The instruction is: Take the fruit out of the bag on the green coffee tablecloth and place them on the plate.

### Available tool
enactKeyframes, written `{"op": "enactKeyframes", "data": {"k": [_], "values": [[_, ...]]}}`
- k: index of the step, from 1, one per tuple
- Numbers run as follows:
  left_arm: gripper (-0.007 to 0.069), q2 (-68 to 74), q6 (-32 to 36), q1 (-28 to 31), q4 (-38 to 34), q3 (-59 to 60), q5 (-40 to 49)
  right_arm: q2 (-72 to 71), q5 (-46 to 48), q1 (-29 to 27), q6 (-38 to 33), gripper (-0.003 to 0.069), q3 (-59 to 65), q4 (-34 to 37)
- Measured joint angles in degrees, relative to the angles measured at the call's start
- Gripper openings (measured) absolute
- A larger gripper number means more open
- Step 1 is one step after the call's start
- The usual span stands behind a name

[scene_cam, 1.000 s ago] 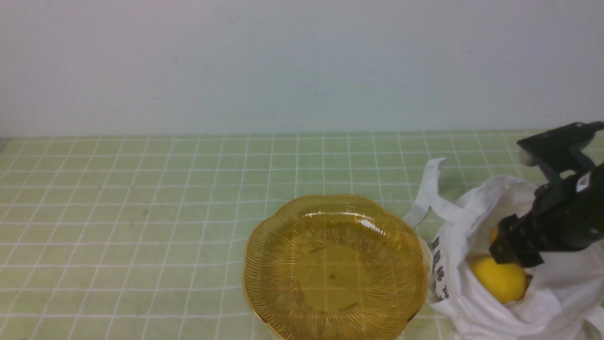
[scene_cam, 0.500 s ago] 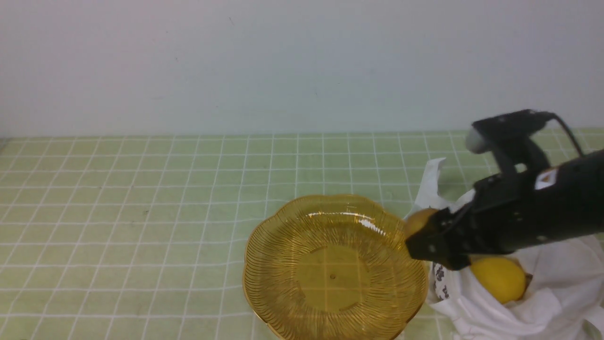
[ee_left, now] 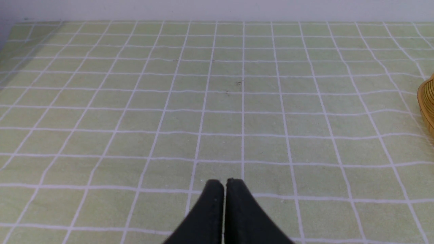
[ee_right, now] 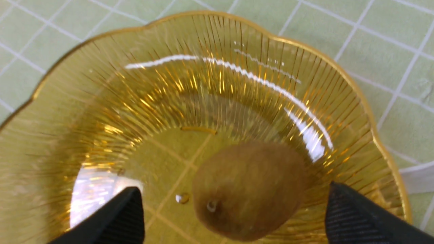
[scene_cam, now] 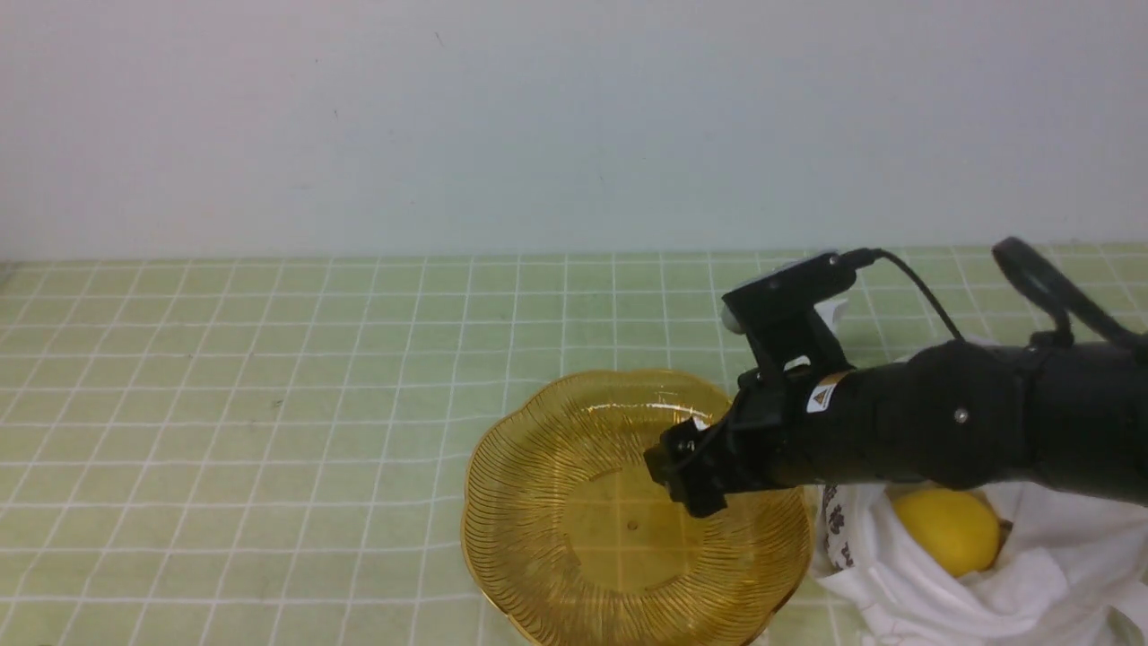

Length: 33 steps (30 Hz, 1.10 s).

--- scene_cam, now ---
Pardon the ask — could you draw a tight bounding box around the green grid tablecloth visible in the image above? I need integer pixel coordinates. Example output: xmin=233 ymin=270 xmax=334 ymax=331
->
xmin=0 ymin=244 xmax=1148 ymax=646

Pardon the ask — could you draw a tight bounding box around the yellow lemon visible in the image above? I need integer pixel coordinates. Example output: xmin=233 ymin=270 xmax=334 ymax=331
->
xmin=892 ymin=488 xmax=1002 ymax=578

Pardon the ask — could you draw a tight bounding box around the black camera cable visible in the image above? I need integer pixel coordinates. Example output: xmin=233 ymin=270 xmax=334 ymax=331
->
xmin=843 ymin=238 xmax=1148 ymax=351

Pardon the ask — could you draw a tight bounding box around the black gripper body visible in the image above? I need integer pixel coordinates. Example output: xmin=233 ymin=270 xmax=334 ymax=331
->
xmin=644 ymin=372 xmax=813 ymax=519

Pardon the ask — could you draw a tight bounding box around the white cloth tote bag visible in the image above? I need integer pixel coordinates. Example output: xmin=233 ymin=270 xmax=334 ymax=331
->
xmin=812 ymin=482 xmax=1147 ymax=645

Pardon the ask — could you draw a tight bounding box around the amber ribbed plastic plate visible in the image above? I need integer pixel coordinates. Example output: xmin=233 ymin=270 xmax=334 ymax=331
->
xmin=461 ymin=371 xmax=814 ymax=645

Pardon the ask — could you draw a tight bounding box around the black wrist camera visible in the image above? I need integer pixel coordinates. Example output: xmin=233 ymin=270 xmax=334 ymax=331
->
xmin=720 ymin=252 xmax=858 ymax=383

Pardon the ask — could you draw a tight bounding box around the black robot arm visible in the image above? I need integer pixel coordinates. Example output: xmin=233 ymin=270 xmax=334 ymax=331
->
xmin=644 ymin=342 xmax=1147 ymax=517

